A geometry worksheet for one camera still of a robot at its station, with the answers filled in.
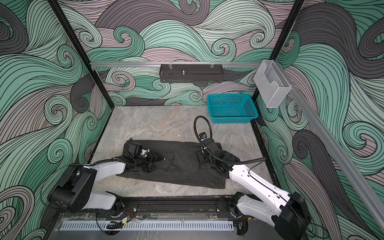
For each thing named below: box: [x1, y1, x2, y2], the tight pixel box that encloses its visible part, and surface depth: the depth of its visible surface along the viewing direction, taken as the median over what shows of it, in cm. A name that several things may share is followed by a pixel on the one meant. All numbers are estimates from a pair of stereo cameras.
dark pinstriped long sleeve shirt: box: [117, 140, 229, 189], surface depth 85 cm
